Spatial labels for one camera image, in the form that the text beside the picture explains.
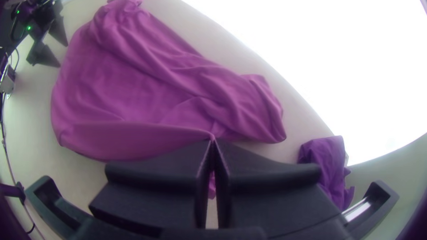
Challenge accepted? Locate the dark garment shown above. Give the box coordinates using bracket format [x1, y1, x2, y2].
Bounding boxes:
[297, 135, 356, 211]

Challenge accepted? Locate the dark t-shirt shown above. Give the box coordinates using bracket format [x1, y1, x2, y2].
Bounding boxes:
[50, 0, 287, 200]

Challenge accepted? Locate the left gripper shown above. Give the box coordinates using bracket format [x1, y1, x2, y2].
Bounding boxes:
[25, 0, 69, 68]

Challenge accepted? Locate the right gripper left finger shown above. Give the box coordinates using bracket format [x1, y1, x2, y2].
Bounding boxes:
[88, 140, 214, 235]

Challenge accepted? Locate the black cable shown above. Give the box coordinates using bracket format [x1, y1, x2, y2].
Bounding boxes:
[0, 50, 37, 240]

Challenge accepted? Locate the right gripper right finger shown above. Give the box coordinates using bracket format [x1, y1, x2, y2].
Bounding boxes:
[213, 139, 346, 239]

